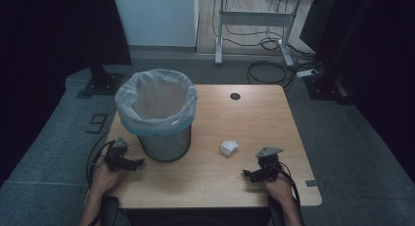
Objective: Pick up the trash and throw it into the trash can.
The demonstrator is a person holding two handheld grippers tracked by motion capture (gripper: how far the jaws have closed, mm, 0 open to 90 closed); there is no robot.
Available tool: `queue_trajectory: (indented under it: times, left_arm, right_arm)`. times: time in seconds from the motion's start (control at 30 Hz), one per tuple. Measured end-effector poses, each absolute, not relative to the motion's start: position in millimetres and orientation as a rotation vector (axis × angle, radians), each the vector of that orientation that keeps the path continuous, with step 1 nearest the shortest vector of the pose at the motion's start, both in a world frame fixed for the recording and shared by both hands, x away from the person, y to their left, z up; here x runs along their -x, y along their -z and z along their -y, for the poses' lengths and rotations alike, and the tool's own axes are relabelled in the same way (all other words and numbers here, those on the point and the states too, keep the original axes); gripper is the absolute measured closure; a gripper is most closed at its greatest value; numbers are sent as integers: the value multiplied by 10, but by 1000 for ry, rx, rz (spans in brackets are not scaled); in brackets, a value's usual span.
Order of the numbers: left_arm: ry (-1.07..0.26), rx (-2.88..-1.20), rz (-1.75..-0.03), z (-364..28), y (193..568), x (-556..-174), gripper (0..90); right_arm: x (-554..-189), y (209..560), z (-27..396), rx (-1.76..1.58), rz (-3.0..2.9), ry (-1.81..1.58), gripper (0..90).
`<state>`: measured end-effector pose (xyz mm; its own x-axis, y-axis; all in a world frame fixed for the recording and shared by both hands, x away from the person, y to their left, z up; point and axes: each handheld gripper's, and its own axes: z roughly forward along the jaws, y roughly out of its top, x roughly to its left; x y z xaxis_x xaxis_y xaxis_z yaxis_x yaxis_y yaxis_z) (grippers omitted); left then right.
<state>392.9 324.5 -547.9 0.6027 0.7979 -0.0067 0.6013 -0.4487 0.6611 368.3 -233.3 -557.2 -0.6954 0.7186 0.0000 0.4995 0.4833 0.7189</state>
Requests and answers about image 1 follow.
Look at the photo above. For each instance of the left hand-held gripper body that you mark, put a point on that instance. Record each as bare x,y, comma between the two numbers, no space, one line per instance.
115,156

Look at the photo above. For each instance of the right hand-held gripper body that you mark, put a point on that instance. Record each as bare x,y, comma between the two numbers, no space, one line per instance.
269,162

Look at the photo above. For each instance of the white paper ball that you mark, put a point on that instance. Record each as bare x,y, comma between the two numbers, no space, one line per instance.
229,147

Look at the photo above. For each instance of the metal trash can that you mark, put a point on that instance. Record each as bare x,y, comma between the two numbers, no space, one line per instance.
166,144

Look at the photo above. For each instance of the person's right hand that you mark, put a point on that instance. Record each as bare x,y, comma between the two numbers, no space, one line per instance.
279,188

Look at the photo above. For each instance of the person's left hand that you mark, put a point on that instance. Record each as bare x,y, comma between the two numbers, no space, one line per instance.
104,178

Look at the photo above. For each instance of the black chair armrest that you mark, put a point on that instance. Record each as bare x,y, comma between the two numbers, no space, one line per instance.
110,211

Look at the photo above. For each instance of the translucent plastic bin liner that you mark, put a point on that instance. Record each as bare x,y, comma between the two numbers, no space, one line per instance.
156,99

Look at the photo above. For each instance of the black stand base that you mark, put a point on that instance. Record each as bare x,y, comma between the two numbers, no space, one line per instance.
326,87
101,82

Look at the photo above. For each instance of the white power strip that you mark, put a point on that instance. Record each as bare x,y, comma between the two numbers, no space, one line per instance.
306,73

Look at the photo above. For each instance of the dark curtain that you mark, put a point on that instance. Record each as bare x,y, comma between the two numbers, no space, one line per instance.
375,56
55,30

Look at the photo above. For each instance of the white cabinet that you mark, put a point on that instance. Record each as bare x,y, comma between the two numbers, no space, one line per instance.
156,17

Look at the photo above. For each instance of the grey metal frame desk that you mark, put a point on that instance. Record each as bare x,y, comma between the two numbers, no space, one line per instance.
254,19

